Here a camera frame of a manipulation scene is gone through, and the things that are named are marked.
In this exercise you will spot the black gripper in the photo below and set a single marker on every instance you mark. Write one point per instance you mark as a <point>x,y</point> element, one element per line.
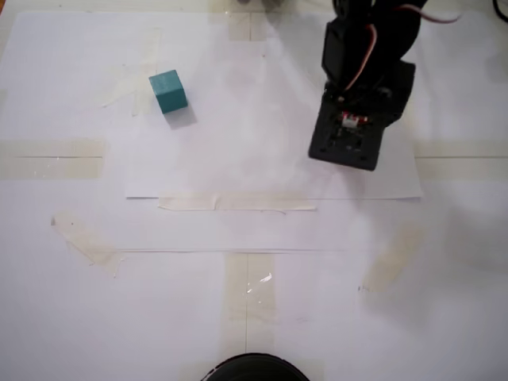
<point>398,104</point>

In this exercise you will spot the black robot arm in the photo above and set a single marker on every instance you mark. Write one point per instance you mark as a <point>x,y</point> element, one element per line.
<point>397,31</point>

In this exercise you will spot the teal blue wooden cube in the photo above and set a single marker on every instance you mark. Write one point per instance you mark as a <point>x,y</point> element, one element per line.
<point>168,91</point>

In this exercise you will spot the small white paper sheet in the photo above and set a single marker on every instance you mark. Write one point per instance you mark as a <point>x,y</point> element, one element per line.
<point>238,158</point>

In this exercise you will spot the beige masking tape strip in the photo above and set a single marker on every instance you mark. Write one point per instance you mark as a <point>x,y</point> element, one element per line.
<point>250,285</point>
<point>238,201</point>
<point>87,242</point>
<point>393,258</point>
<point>51,158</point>
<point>460,158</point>

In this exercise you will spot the black round object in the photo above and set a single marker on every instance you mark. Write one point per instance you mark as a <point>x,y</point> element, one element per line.
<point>256,369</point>

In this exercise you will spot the large white paper sheet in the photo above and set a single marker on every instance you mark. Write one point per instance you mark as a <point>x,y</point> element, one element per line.
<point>59,59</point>

